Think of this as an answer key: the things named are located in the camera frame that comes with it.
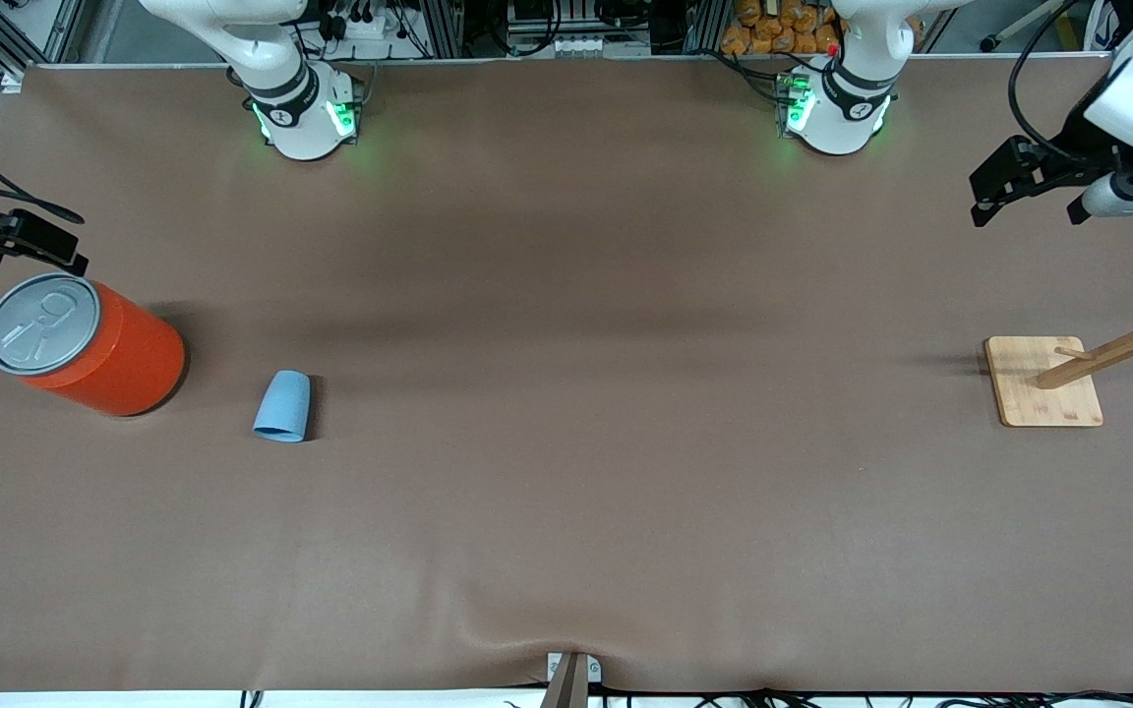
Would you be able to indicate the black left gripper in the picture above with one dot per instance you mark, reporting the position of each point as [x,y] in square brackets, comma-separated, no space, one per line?
[1070,157]

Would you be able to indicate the blue cup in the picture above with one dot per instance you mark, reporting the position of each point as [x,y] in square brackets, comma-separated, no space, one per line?
[283,405]

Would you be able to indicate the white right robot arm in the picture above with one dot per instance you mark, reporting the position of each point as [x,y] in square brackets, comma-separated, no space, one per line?
[296,113]

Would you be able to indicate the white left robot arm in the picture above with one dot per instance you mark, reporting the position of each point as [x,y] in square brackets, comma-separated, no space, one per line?
[852,108]

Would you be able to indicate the orange can with grey lid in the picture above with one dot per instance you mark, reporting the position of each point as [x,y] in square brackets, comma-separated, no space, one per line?
[99,344]

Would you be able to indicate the wooden mug tree stand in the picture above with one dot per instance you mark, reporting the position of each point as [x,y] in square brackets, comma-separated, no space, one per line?
[1048,379]

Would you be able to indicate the bag of orange buns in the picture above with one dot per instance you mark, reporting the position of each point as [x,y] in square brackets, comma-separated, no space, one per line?
[783,28]

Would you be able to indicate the white power strip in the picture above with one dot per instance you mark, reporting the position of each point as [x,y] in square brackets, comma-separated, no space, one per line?
[362,25]

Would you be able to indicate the brown table cloth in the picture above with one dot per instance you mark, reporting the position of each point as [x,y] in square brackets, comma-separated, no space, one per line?
[566,393]

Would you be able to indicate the metal table edge bracket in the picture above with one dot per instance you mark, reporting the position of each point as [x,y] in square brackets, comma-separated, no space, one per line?
[571,678]

